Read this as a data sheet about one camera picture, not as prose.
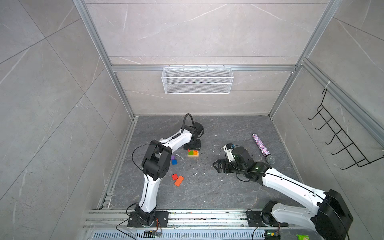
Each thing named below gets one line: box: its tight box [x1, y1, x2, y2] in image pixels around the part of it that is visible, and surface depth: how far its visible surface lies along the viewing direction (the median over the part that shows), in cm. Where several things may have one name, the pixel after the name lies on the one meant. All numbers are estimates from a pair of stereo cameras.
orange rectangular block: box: [174, 175, 184, 187], surface depth 87 cm
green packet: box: [296, 234, 310, 240], surface depth 69 cm
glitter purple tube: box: [251, 133, 276, 165], surface depth 99 cm
